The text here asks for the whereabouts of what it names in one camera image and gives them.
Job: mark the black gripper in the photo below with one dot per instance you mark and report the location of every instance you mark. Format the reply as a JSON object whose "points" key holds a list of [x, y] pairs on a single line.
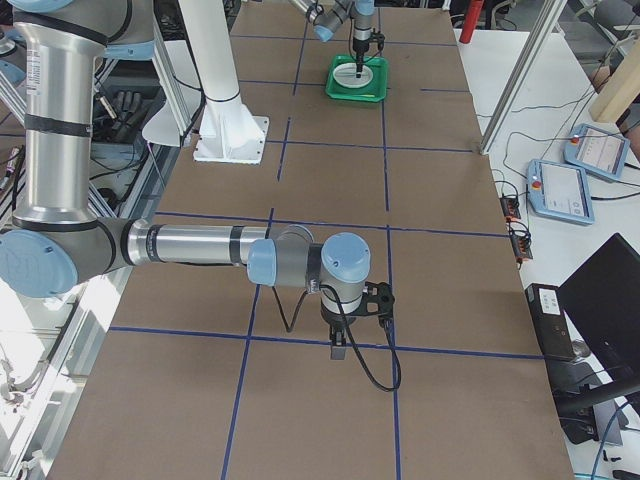
{"points": [[360, 46], [334, 320]]}

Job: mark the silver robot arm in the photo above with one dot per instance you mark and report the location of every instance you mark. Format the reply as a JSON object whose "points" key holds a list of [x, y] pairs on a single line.
{"points": [[57, 242], [326, 23]]}

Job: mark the white round plate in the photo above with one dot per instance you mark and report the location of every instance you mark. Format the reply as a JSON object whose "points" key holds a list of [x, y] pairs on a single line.
{"points": [[345, 76]]}

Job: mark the green plastic tray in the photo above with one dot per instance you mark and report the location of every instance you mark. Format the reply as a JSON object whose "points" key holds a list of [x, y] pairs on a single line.
{"points": [[374, 92]]}

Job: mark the red cylinder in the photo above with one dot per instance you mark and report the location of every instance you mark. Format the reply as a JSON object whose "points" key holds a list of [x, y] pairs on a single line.
{"points": [[471, 18]]}

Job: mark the white paper sheet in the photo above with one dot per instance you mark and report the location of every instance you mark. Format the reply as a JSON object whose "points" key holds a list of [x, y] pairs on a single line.
{"points": [[161, 129]]}

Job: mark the orange black adapter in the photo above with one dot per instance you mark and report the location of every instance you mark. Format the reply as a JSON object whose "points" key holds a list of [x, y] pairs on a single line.
{"points": [[510, 207], [521, 248]]}

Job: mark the black computer box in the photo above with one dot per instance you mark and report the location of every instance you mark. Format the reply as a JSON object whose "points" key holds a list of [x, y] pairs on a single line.
{"points": [[549, 322]]}

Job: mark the near blue teach pendant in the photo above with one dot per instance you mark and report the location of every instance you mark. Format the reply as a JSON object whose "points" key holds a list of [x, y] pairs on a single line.
{"points": [[560, 191]]}

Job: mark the blue teach pendant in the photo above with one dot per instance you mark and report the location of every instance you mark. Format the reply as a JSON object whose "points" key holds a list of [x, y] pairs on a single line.
{"points": [[560, 191], [600, 153]]}

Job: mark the far blue teach pendant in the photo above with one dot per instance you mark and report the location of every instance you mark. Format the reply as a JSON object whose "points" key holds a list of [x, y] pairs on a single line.
{"points": [[600, 153]]}

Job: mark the black monitor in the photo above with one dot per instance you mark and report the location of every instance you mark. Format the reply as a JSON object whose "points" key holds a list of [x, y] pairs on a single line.
{"points": [[601, 299]]}

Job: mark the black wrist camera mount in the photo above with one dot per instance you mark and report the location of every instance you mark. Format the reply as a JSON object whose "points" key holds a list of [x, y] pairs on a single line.
{"points": [[378, 300]]}

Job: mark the white camera stand column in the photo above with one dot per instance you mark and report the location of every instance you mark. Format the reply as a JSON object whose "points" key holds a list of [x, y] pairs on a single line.
{"points": [[228, 132]]}

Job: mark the aluminium frame post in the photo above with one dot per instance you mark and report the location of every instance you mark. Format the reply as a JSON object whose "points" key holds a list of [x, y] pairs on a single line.
{"points": [[543, 27]]}

